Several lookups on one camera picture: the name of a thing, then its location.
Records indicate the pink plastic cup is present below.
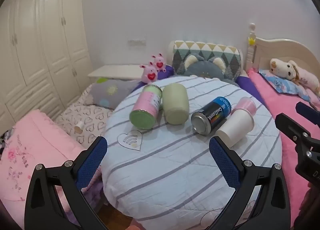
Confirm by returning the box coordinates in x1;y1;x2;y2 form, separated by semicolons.
230;96;257;117

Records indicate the heart print sheet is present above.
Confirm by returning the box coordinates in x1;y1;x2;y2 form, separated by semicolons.
55;87;114;149

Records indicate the cream wooden headboard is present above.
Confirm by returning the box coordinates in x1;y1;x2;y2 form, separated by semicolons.
246;23;320;76

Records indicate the grey bear cushion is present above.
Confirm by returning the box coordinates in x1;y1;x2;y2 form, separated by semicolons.
183;54;226;80

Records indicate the round striped-cloth table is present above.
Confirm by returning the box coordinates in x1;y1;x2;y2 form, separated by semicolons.
101;76;283;223

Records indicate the pink and green can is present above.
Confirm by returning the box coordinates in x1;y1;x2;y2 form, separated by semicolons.
129;84;163;131

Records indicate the purple cloth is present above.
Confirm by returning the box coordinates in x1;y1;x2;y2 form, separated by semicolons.
157;65;175;80

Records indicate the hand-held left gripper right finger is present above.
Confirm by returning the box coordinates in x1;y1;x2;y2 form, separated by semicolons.
209;135;292;230

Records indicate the blue printed pillow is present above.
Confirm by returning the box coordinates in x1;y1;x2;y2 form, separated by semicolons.
258;69;312;102

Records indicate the pink plush toy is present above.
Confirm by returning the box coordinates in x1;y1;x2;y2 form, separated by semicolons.
151;53;168;72
141;63;159;84

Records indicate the pink floral blanket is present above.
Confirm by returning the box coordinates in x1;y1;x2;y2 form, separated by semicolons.
0;109;106;222

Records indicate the white shelf board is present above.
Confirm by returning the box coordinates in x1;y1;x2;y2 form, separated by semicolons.
87;64;148;81

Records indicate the black and blue can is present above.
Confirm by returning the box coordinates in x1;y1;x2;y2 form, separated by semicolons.
190;96;232;136

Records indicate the white paper cup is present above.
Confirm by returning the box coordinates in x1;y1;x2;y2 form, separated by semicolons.
215;108;255;147

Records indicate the grey flower pillow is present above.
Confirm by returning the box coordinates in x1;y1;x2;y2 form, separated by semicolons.
89;77;143;110

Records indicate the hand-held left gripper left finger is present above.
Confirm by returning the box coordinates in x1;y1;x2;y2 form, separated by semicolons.
24;136;109;230

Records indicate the light green cup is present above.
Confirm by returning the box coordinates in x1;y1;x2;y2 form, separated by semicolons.
162;83;190;125

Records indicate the pink bed sheet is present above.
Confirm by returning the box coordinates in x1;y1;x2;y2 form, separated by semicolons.
237;70;320;227

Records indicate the triangle patterned pillow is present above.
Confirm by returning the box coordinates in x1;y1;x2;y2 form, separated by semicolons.
172;41;243;81

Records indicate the cream wardrobe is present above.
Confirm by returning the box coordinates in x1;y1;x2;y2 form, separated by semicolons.
0;0;93;131

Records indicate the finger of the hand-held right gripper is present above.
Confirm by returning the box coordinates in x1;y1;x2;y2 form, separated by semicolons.
295;101;320;124
275;112;320;149

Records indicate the white plush dog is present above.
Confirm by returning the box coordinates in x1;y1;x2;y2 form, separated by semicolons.
269;58;320;89

